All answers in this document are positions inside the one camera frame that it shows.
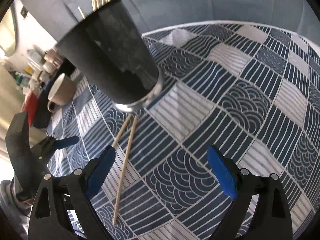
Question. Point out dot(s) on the white ceramic mug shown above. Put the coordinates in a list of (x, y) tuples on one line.
[(61, 93)]

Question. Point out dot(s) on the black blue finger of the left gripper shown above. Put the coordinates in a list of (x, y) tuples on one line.
[(66, 142)]

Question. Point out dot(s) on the wooden chopstick near cup base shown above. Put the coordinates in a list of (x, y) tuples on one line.
[(121, 131)]

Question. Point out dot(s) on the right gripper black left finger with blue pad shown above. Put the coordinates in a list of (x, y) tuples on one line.
[(62, 207)]

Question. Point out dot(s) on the blue white patterned tablecloth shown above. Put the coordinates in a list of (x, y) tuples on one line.
[(251, 90)]

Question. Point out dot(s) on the wooden chopstick on tablecloth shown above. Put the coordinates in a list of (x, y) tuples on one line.
[(126, 159)]

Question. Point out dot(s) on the black cylindrical utensil cup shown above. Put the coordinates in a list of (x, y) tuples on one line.
[(109, 50)]

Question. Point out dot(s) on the light blue padded sofa back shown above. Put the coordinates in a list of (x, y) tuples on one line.
[(59, 16)]

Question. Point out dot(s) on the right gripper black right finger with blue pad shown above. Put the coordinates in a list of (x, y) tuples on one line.
[(271, 218)]

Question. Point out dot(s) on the red plastic container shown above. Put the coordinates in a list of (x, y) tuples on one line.
[(30, 105)]

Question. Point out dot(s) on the round wall mirror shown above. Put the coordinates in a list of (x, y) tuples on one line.
[(9, 32)]

